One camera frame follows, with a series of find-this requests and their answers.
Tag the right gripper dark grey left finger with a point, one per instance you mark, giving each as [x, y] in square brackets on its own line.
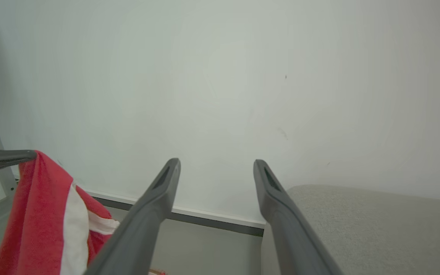
[139, 229]

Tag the red and white striped cloth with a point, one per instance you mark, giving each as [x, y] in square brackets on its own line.
[40, 221]

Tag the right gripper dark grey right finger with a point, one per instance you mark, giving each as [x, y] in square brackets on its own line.
[292, 236]

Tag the white and grey baseboard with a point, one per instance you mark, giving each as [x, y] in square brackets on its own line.
[189, 217]

